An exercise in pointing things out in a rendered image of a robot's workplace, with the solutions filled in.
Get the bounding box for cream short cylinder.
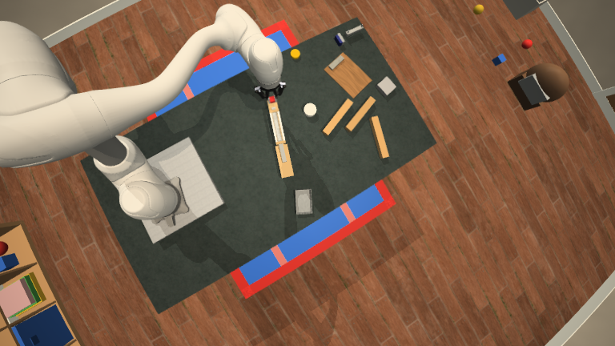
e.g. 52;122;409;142
303;103;316;117

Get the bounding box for grey bar with cross pins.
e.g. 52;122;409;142
345;24;363;36

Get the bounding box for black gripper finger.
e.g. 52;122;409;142
254;86;270;104
273;81;286;103

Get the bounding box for wooden clipboard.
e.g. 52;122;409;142
324;52;366;95

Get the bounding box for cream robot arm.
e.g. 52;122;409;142
0;4;283;227

